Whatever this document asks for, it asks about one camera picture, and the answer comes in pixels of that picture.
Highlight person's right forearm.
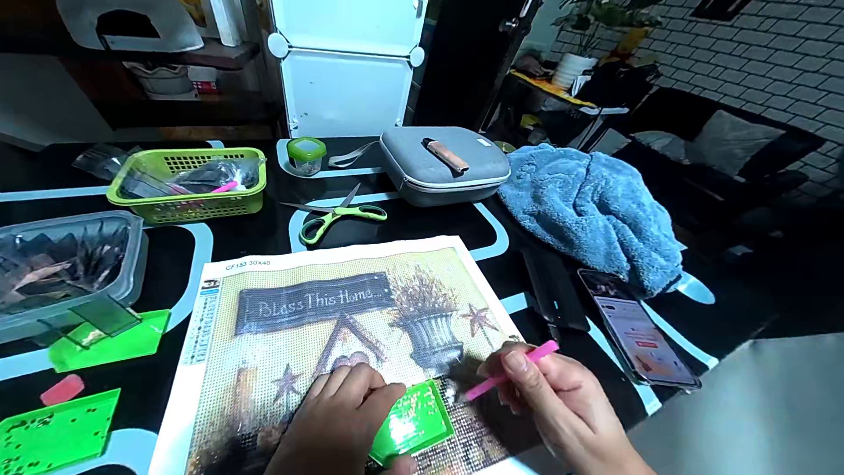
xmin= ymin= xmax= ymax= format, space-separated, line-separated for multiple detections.
xmin=587 ymin=449 xmax=658 ymax=475

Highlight green plastic basket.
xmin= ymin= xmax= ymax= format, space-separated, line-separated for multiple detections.
xmin=107 ymin=147 xmax=267 ymax=225

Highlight clear plastic bags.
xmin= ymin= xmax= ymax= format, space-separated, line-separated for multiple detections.
xmin=119 ymin=156 xmax=262 ymax=200

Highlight dark wooden shelf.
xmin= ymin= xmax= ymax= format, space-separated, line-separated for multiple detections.
xmin=0 ymin=0 xmax=281 ymax=141

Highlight person's left hand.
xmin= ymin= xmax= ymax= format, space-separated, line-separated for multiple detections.
xmin=264 ymin=363 xmax=418 ymax=475

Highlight green tray with scattered beads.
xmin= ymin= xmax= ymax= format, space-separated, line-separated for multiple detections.
xmin=0 ymin=388 xmax=122 ymax=475

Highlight bright green plastic tray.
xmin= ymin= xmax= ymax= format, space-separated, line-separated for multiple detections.
xmin=48 ymin=309 xmax=171 ymax=373

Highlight pink wax piece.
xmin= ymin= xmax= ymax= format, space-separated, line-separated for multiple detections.
xmin=40 ymin=374 xmax=86 ymax=407

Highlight pile of bead packets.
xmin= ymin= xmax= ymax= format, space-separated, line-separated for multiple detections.
xmin=0 ymin=221 xmax=130 ymax=314

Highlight small jar with green lid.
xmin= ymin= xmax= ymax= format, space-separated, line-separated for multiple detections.
xmin=287 ymin=136 xmax=328 ymax=176

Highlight green-handled scissors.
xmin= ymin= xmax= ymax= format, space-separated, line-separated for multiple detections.
xmin=280 ymin=183 xmax=389 ymax=246

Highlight grey zippered case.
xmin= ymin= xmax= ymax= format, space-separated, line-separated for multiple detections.
xmin=328 ymin=126 xmax=512 ymax=208

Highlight person's right hand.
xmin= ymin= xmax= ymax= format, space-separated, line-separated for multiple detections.
xmin=477 ymin=341 xmax=634 ymax=475

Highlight diamond painting canvas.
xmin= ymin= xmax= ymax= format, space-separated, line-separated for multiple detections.
xmin=149 ymin=235 xmax=542 ymax=475

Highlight white panel cabinet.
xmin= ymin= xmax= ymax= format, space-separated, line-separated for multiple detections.
xmin=267 ymin=0 xmax=429 ymax=139

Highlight potted plant in white pot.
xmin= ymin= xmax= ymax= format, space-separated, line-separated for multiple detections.
xmin=551 ymin=0 xmax=662 ymax=91

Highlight black sofa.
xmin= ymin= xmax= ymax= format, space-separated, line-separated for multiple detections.
xmin=616 ymin=87 xmax=826 ymax=238

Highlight blue fluffy towel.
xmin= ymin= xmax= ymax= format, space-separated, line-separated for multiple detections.
xmin=498 ymin=143 xmax=684 ymax=299

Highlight pinkish lighter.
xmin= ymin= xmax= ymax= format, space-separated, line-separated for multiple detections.
xmin=422 ymin=137 xmax=470 ymax=175

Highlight grey cushion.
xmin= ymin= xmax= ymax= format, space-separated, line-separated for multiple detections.
xmin=692 ymin=110 xmax=784 ymax=179

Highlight dark door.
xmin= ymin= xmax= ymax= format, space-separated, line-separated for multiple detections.
xmin=404 ymin=0 xmax=543 ymax=133

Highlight small green bead tray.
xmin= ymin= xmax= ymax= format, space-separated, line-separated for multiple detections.
xmin=369 ymin=379 xmax=455 ymax=468

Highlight side table with orange cloth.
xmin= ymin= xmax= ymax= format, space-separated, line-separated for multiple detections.
xmin=509 ymin=55 xmax=630 ymax=149

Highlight pink diamond painting pen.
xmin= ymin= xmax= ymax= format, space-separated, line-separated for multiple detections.
xmin=464 ymin=340 xmax=560 ymax=402

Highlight smartphone with lit screen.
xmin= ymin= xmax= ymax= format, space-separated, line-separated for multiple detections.
xmin=578 ymin=268 xmax=702 ymax=391

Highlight long black object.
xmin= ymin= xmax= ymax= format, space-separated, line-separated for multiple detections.
xmin=521 ymin=247 xmax=591 ymax=343

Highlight clear plastic container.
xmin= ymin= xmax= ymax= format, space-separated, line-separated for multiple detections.
xmin=0 ymin=210 xmax=149 ymax=347

